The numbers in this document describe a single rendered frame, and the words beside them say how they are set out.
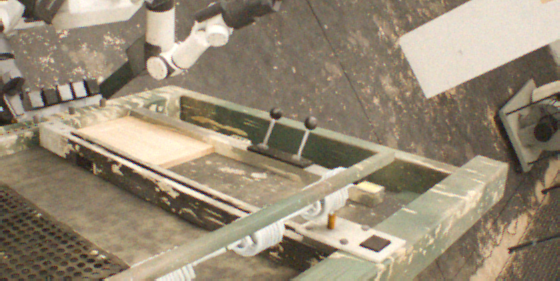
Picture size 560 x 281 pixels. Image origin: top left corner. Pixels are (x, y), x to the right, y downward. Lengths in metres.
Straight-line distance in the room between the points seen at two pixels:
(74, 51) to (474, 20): 3.23
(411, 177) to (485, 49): 3.51
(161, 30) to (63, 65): 1.33
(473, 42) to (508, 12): 0.42
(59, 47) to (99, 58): 0.24
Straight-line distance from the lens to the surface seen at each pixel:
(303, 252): 1.26
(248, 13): 1.76
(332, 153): 1.91
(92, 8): 1.71
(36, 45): 3.19
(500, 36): 5.16
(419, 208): 1.37
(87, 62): 3.28
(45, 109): 2.20
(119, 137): 1.97
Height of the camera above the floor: 2.61
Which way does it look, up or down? 41 degrees down
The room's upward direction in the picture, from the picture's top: 64 degrees clockwise
